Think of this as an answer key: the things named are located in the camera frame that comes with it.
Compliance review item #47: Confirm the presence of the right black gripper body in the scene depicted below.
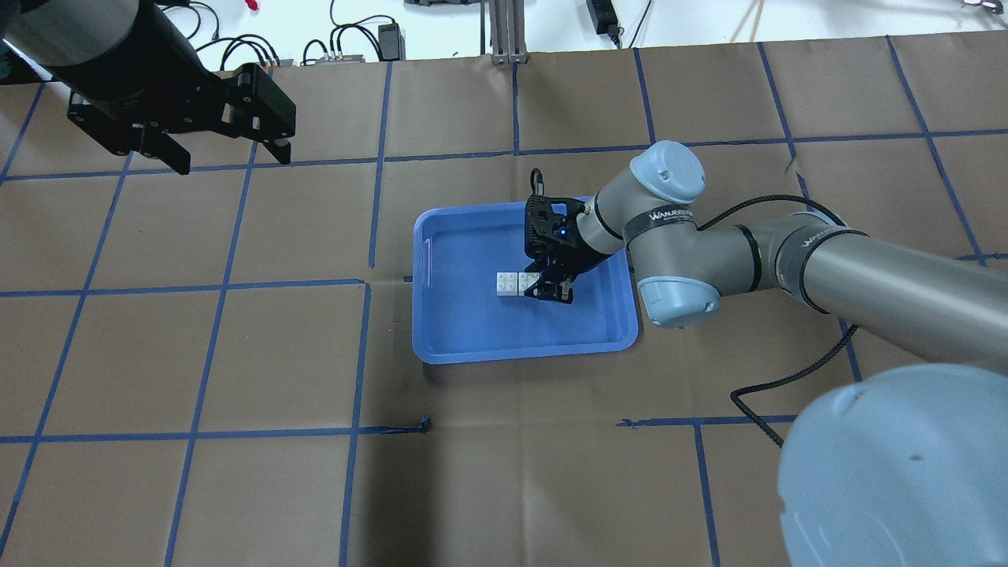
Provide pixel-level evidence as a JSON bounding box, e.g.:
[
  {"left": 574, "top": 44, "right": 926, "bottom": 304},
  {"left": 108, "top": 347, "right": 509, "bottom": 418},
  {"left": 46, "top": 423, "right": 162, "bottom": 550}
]
[{"left": 524, "top": 195, "right": 610, "bottom": 280}]

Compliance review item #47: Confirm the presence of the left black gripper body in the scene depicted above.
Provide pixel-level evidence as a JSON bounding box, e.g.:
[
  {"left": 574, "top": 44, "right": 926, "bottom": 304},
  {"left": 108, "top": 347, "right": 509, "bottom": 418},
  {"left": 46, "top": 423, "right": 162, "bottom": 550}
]
[{"left": 66, "top": 12, "right": 261, "bottom": 154}]

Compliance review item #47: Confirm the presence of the white block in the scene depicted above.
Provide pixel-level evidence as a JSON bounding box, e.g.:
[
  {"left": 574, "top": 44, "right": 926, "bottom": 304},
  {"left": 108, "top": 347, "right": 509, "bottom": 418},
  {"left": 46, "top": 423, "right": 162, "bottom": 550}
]
[
  {"left": 515, "top": 272, "right": 539, "bottom": 295},
  {"left": 495, "top": 272, "right": 519, "bottom": 297}
]

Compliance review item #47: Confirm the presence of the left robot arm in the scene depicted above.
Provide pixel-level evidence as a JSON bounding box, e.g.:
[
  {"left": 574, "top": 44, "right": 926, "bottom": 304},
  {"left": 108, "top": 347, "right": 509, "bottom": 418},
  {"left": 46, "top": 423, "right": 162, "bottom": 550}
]
[{"left": 2, "top": 1, "right": 298, "bottom": 175}]

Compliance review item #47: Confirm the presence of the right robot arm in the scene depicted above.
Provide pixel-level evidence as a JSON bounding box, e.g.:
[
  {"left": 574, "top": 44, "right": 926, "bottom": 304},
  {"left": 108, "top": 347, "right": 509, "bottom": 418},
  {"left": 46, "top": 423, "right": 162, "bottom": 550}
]
[{"left": 524, "top": 140, "right": 1007, "bottom": 566}]

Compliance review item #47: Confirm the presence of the blue plastic tray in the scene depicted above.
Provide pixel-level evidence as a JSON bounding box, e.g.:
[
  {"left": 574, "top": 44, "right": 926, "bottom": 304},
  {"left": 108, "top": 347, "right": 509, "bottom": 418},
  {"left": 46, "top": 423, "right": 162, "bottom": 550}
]
[{"left": 413, "top": 202, "right": 640, "bottom": 364}]

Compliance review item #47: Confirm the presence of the black power adapter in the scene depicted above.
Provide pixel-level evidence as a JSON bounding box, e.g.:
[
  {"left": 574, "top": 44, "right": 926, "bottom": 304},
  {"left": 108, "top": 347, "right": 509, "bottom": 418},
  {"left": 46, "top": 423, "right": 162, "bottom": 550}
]
[{"left": 377, "top": 23, "right": 406, "bottom": 61}]

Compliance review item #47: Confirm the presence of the black power strip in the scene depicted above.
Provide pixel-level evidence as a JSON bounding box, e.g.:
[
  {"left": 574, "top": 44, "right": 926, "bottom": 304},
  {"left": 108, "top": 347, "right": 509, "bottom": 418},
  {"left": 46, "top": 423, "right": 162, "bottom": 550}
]
[{"left": 585, "top": 0, "right": 621, "bottom": 37}]

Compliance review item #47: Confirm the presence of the black cables bundle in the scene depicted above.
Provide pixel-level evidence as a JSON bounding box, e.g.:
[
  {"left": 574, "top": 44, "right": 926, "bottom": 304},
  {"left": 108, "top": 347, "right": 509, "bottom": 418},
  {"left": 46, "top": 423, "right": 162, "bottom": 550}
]
[{"left": 157, "top": 0, "right": 379, "bottom": 72}]

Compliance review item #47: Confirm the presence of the aluminium extrusion post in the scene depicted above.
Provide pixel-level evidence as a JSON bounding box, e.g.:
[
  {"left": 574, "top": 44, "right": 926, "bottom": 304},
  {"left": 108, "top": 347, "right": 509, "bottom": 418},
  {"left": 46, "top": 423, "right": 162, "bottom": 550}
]
[{"left": 488, "top": 0, "right": 529, "bottom": 65}]

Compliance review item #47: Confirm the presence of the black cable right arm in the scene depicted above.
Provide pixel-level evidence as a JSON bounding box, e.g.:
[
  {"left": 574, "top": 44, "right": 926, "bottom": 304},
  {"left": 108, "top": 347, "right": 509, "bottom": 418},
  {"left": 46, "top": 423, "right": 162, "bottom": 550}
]
[{"left": 697, "top": 195, "right": 859, "bottom": 448}]

